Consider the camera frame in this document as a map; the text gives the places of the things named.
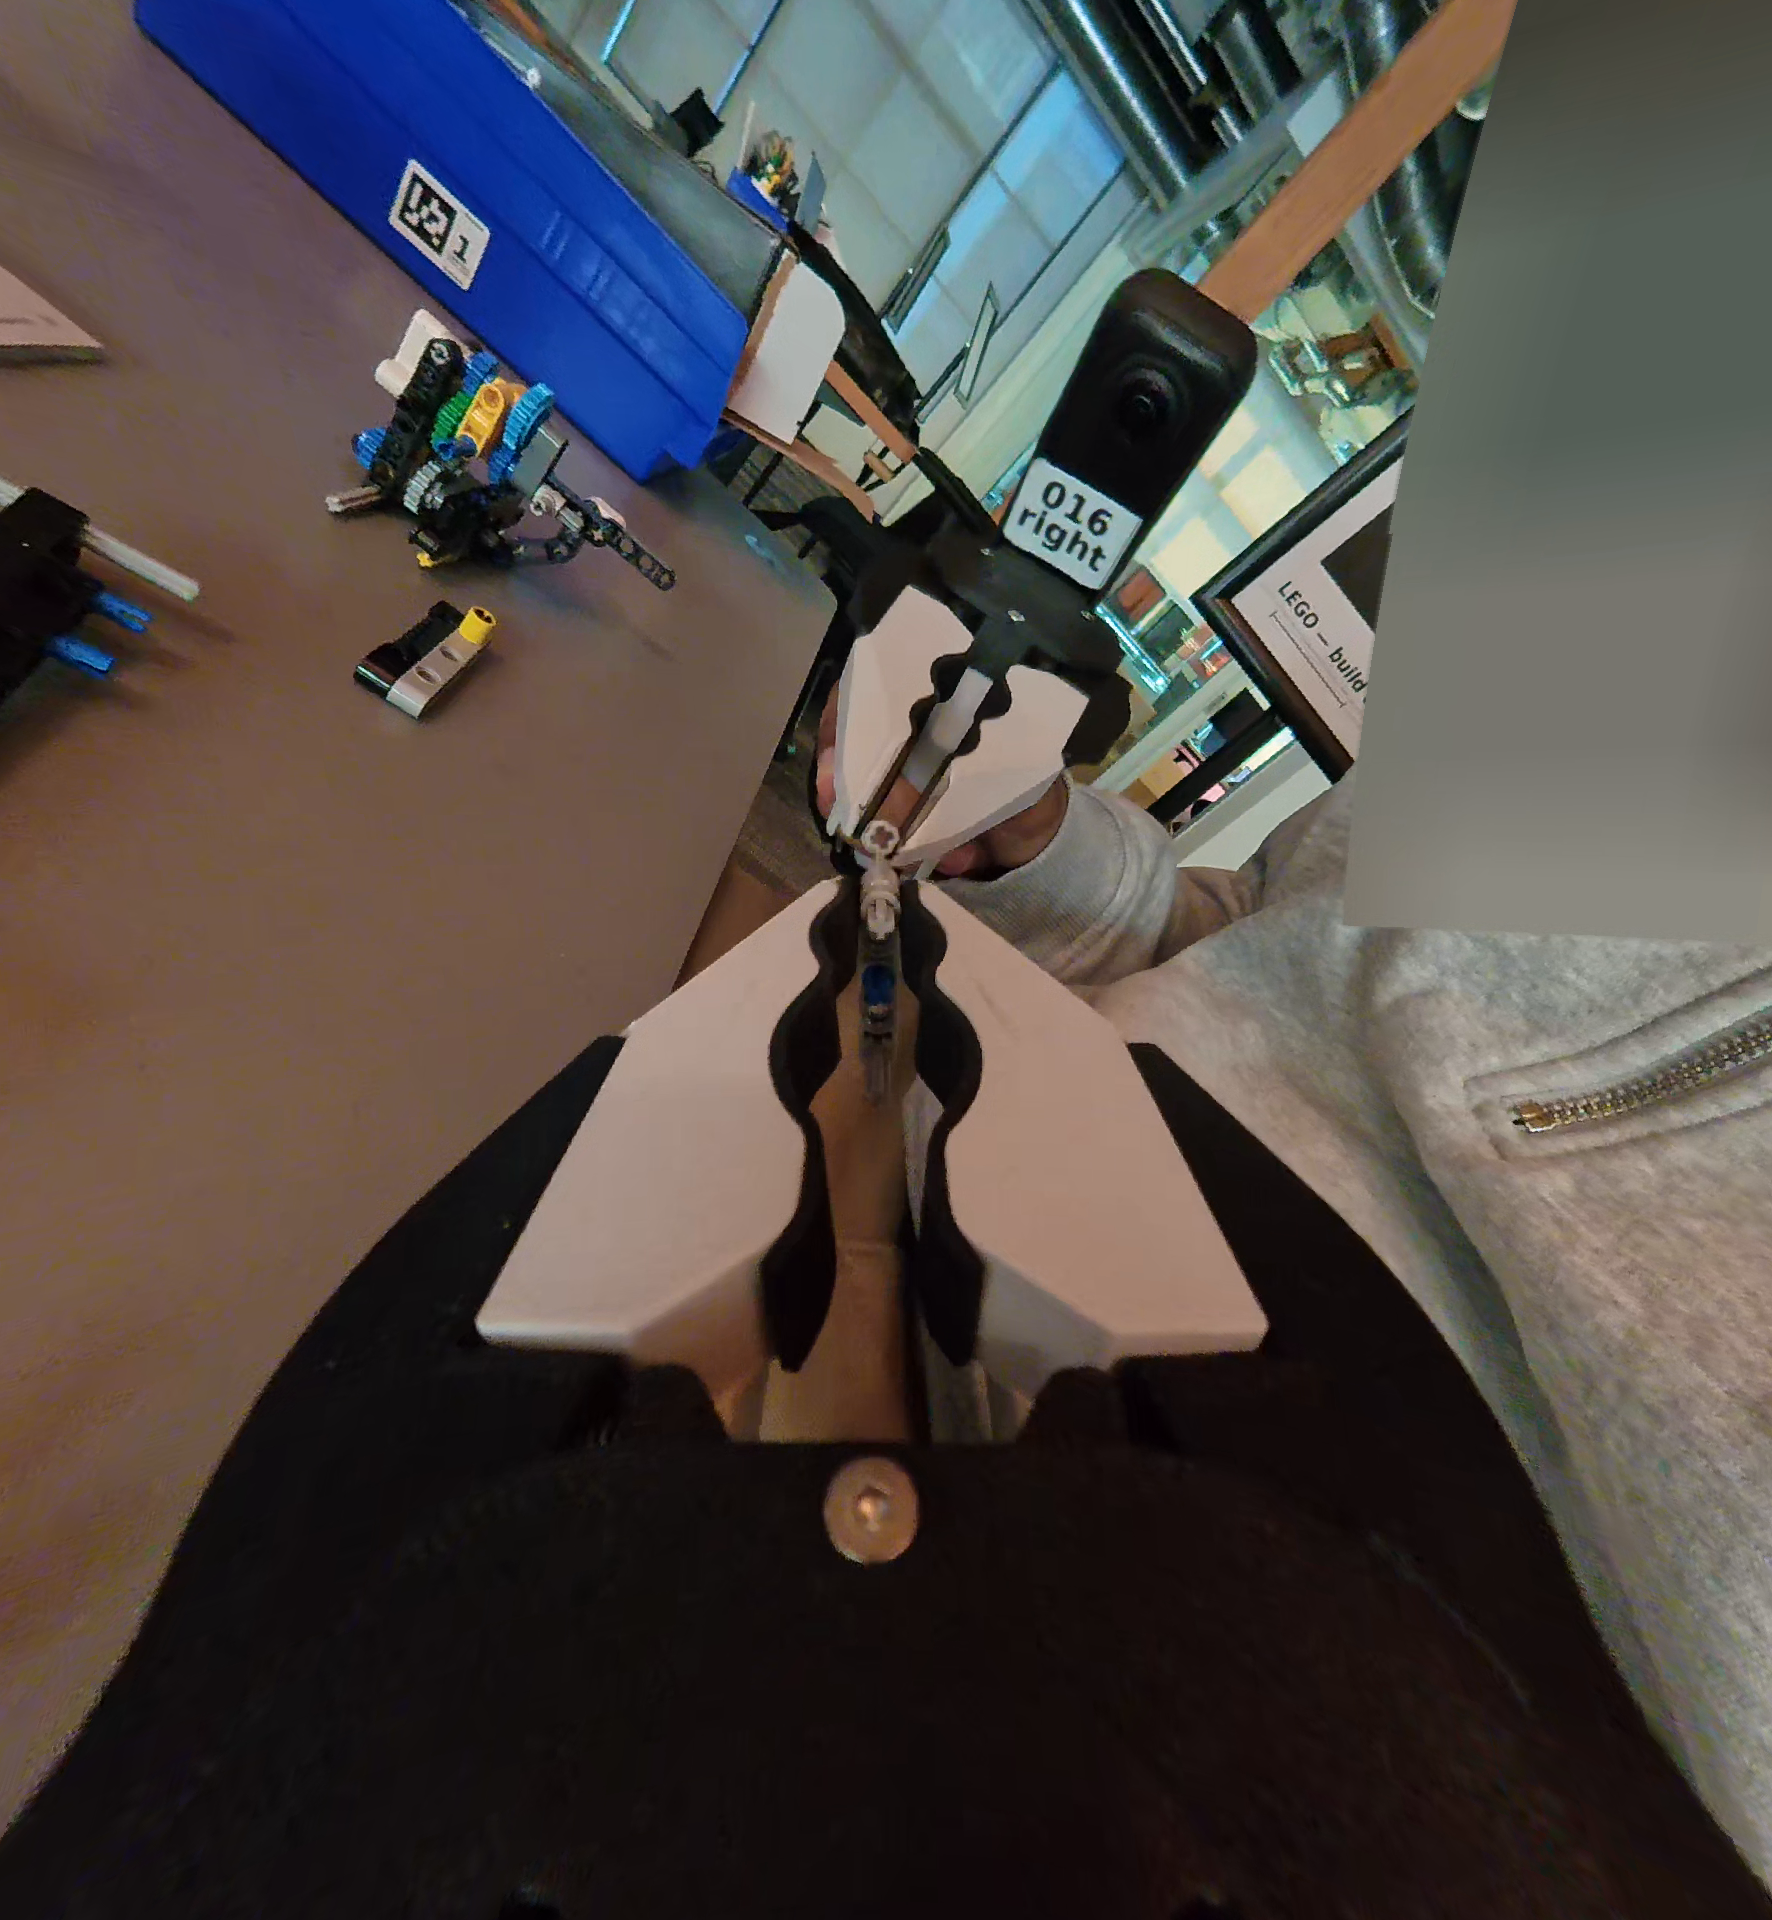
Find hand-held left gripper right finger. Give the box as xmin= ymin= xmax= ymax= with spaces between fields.
xmin=908 ymin=874 xmax=1271 ymax=1444

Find person's right hand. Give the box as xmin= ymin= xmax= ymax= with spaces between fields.
xmin=938 ymin=772 xmax=1082 ymax=890

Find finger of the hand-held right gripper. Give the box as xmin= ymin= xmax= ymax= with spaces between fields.
xmin=824 ymin=587 xmax=983 ymax=843
xmin=899 ymin=668 xmax=1090 ymax=883

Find black lego frame blue pins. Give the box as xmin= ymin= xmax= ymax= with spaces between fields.
xmin=0 ymin=440 xmax=204 ymax=786

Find white cardboard box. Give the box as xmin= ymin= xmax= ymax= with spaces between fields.
xmin=720 ymin=247 xmax=890 ymax=485

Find black framed paper sign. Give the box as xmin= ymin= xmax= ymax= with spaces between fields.
xmin=1191 ymin=433 xmax=1417 ymax=786

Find colourful lego gear assembly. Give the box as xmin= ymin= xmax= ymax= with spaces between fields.
xmin=326 ymin=311 xmax=680 ymax=595

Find small grey lego axle assembly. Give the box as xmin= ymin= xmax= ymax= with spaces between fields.
xmin=854 ymin=817 xmax=912 ymax=1114

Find black white yellow lego piece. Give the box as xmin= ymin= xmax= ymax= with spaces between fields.
xmin=354 ymin=600 xmax=502 ymax=722

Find metal ventilation duct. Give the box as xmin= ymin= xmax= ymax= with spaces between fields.
xmin=1033 ymin=0 xmax=1445 ymax=308

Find blue plastic bin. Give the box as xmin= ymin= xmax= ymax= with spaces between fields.
xmin=133 ymin=0 xmax=756 ymax=485

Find person's light grey sweatshirt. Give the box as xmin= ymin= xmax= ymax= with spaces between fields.
xmin=1096 ymin=780 xmax=1772 ymax=1920

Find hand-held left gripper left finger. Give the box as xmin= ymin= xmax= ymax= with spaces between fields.
xmin=474 ymin=877 xmax=846 ymax=1444

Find person's right forearm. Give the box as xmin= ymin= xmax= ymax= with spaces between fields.
xmin=1007 ymin=780 xmax=1354 ymax=1036

